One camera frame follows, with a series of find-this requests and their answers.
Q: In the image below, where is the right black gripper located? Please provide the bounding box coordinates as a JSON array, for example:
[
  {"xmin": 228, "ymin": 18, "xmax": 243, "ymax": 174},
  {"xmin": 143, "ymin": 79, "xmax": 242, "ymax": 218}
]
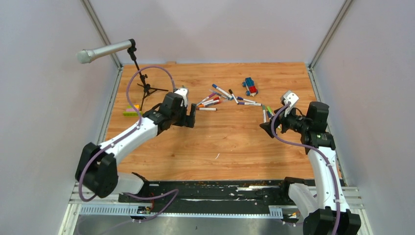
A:
[{"xmin": 259, "ymin": 103, "xmax": 309, "ymax": 138}]

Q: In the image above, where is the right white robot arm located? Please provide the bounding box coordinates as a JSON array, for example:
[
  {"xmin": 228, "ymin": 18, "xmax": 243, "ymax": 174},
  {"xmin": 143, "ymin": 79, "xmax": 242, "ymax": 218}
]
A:
[{"xmin": 260, "ymin": 101, "xmax": 362, "ymax": 235}]

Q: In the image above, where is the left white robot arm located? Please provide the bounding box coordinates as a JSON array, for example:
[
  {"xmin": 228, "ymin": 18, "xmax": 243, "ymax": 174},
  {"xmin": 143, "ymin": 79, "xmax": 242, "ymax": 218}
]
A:
[{"xmin": 75, "ymin": 88, "xmax": 196, "ymax": 202}]

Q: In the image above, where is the light green white marker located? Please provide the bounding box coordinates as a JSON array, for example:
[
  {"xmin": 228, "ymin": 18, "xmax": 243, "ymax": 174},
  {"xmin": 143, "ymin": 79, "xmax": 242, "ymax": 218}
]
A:
[{"xmin": 266, "ymin": 106, "xmax": 274, "ymax": 118}]

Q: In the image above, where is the brown capped white marker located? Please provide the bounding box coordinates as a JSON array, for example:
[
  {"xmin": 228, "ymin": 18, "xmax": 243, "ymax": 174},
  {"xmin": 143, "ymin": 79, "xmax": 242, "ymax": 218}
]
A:
[{"xmin": 196, "ymin": 107, "xmax": 217, "ymax": 111}]

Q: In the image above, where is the orange capped white marker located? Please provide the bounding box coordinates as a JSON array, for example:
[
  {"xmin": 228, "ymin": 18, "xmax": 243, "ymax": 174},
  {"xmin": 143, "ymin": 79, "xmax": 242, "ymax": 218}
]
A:
[{"xmin": 198, "ymin": 99, "xmax": 219, "ymax": 108}]

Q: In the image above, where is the blue red toy brick car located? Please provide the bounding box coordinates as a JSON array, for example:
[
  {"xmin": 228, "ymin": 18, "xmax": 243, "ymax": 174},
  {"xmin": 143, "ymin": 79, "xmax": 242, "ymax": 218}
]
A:
[{"xmin": 242, "ymin": 77, "xmax": 258, "ymax": 96}]

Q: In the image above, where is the red capped white marker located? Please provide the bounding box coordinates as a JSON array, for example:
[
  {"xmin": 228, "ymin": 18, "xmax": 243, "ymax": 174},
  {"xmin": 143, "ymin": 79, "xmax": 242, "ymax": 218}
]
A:
[{"xmin": 201, "ymin": 97, "xmax": 223, "ymax": 108}]

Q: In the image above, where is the dark blue capped marker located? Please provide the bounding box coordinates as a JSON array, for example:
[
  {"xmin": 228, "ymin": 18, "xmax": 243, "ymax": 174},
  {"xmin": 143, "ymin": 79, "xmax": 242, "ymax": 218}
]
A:
[{"xmin": 236, "ymin": 96, "xmax": 256, "ymax": 103}]

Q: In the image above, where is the grey capped marker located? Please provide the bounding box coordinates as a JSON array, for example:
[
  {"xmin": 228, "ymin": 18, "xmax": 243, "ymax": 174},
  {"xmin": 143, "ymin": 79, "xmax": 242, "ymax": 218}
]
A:
[{"xmin": 209, "ymin": 90, "xmax": 229, "ymax": 99}]

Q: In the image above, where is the blue capped white marker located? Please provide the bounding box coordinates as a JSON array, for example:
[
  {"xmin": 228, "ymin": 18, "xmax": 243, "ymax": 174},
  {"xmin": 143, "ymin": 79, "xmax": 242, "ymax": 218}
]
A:
[{"xmin": 212, "ymin": 84, "xmax": 233, "ymax": 100}]

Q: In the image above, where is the black capped white marker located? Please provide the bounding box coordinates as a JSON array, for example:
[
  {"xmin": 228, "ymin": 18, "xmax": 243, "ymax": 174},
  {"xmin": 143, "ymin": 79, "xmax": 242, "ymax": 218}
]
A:
[{"xmin": 229, "ymin": 89, "xmax": 239, "ymax": 105}]

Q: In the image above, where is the black microphone tripod stand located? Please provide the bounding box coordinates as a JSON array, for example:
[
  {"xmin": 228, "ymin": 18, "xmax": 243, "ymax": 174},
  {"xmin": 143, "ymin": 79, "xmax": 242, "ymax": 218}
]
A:
[{"xmin": 127, "ymin": 46, "xmax": 168, "ymax": 111}]

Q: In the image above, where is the silver microphone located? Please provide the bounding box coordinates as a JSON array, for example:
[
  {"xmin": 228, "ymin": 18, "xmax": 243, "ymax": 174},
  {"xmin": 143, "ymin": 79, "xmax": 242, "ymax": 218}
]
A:
[{"xmin": 76, "ymin": 39, "xmax": 136, "ymax": 64}]

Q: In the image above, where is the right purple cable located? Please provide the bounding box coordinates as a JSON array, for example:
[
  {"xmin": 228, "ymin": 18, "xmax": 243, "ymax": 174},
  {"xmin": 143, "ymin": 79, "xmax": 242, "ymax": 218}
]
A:
[{"xmin": 271, "ymin": 102, "xmax": 342, "ymax": 235}]

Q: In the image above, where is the purple cable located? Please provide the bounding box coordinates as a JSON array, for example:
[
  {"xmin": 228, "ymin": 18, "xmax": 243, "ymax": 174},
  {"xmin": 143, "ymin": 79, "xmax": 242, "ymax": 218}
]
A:
[
  {"xmin": 271, "ymin": 102, "xmax": 342, "ymax": 235},
  {"xmin": 77, "ymin": 65, "xmax": 180, "ymax": 221}
]

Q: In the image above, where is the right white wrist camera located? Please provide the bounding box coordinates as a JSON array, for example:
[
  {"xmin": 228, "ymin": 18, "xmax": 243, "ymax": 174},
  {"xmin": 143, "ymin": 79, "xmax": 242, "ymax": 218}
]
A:
[{"xmin": 280, "ymin": 90, "xmax": 299, "ymax": 108}]

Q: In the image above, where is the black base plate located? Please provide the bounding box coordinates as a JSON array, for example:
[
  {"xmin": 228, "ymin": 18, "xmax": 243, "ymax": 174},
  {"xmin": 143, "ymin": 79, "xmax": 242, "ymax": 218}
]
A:
[{"xmin": 137, "ymin": 180, "xmax": 297, "ymax": 214}]

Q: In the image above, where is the grey slotted cable duct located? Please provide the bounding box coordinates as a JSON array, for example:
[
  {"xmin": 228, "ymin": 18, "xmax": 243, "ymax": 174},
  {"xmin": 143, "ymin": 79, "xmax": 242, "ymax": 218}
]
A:
[{"xmin": 79, "ymin": 204, "xmax": 284, "ymax": 219}]

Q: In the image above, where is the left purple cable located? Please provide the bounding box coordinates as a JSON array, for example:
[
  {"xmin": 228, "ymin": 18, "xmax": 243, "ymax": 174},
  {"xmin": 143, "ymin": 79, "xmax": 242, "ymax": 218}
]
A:
[{"xmin": 77, "ymin": 65, "xmax": 180, "ymax": 221}]

